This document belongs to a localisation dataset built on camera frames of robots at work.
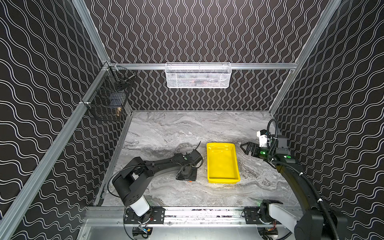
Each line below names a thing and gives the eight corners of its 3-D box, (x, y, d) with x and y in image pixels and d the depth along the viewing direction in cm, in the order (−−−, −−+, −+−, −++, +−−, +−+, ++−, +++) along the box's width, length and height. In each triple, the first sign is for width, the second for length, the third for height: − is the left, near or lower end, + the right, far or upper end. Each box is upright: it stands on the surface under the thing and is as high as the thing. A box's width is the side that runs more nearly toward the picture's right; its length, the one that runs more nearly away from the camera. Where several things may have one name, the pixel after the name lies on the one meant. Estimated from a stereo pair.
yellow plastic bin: (207, 183, 87) (208, 179, 81) (205, 146, 104) (205, 140, 98) (240, 183, 86) (243, 178, 81) (232, 146, 103) (234, 139, 98)
